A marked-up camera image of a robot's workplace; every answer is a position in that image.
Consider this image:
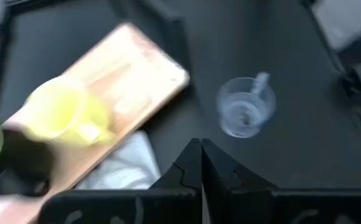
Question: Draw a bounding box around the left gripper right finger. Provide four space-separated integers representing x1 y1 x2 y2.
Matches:
201 138 278 192

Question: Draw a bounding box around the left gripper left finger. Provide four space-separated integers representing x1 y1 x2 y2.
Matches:
151 138 204 191

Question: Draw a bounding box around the clear plastic cup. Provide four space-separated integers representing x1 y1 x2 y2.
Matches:
216 72 277 139

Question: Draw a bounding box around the yellow plastic cup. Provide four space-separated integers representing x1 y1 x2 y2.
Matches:
23 76 116 147

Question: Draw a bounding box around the black mug green inside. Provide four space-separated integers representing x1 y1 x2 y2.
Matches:
0 118 54 194

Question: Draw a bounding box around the white crumpled plastic bag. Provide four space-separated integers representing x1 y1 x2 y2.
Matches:
74 130 162 190

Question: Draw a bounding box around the wooden cutting board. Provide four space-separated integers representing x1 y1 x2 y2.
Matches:
0 22 190 224

